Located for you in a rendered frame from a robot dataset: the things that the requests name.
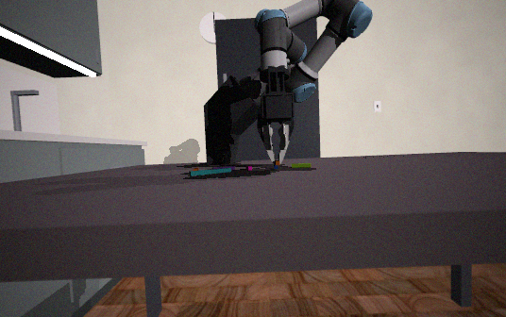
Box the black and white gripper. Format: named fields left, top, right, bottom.
left=257, top=65, right=295, bottom=165

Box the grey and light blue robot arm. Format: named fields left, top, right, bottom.
left=239, top=0, right=373, bottom=105

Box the lime green rod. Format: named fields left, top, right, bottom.
left=292, top=163, right=311, bottom=168

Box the turquoise rod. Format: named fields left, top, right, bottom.
left=190, top=168, right=231, bottom=176

